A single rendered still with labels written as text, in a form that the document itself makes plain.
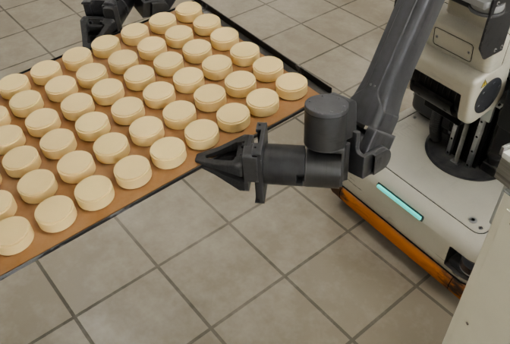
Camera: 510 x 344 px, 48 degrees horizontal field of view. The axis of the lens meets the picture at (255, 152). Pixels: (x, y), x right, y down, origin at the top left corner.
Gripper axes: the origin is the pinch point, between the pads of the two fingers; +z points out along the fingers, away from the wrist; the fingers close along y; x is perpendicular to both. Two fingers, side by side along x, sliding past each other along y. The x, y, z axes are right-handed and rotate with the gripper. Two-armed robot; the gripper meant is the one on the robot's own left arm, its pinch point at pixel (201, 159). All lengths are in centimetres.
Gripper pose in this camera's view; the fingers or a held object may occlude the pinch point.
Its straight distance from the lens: 80.7
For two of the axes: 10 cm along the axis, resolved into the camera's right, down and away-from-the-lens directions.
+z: -9.9, -0.6, 1.3
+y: 0.5, 7.3, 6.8
